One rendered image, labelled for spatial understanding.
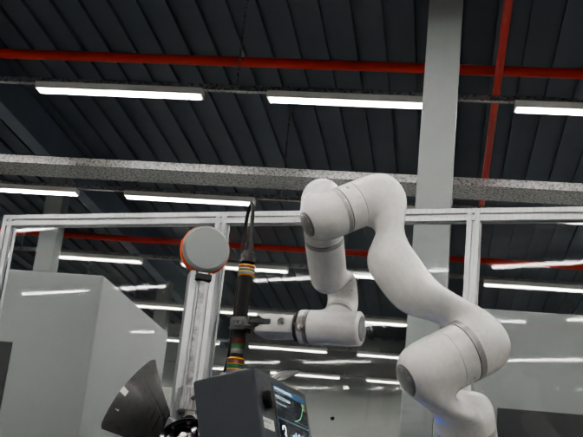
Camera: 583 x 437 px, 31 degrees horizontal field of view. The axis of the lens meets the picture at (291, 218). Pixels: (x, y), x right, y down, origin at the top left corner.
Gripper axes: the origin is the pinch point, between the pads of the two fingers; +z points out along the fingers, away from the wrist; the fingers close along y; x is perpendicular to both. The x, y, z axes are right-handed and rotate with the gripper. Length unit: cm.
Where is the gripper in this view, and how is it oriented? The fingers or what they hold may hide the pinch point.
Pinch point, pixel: (240, 324)
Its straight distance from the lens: 268.4
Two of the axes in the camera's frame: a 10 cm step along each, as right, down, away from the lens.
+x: 1.1, -9.5, 3.0
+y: 3.3, 3.2, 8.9
